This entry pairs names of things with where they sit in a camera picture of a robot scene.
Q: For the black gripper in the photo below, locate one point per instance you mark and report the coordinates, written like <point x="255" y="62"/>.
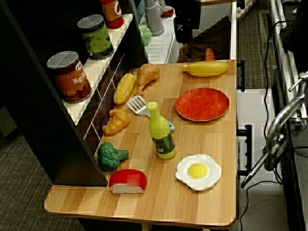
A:
<point x="188" y="9"/>

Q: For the black toy kitchen shelf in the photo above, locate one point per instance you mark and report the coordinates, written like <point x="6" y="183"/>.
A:
<point x="48" y="108"/>

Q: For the toy fried egg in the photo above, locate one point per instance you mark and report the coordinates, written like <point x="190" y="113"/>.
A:
<point x="198" y="171"/>

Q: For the white toy sink unit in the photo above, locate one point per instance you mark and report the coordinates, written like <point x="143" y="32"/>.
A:
<point x="158" y="48"/>

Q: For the light green toy lettuce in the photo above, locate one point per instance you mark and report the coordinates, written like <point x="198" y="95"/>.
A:
<point x="145" y="34"/>

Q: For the green toy oil bottle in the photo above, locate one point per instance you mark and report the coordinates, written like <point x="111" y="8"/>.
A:
<point x="161" y="134"/>

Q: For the orange toy croissant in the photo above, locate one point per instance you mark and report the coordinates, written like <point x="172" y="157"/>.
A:
<point x="117" y="121"/>

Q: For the orange red round plate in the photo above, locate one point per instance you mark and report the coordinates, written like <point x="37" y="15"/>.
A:
<point x="202" y="104"/>

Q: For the red and white toy cup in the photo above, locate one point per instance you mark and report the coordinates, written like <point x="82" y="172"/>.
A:
<point x="167" y="10"/>

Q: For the aluminium frame rail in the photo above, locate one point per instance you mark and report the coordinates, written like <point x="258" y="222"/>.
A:
<point x="282" y="48"/>

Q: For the green toy broccoli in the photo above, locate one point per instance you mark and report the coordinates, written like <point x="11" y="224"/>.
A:
<point x="109" y="156"/>

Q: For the grey metal clamp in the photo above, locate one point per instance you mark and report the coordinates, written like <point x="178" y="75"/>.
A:
<point x="276" y="130"/>

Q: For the brown toy chicken drumstick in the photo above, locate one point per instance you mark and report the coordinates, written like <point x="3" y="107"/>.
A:
<point x="146" y="75"/>

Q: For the yellow toy banana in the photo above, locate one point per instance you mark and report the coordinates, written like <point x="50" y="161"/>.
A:
<point x="204" y="69"/>

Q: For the orange toy carrot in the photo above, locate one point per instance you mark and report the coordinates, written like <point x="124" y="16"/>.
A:
<point x="209" y="55"/>

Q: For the yellow toy corn cob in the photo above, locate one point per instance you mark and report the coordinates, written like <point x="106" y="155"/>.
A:
<point x="124" y="89"/>

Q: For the green label toy can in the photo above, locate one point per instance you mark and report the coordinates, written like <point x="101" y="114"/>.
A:
<point x="96" y="37"/>

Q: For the orange beans toy can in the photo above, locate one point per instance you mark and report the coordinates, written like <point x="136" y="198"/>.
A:
<point x="69" y="78"/>

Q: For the red toy tuna sushi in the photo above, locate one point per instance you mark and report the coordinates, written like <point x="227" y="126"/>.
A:
<point x="127" y="179"/>

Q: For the red orange toy can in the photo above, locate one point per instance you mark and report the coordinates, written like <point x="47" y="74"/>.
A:
<point x="112" y="12"/>

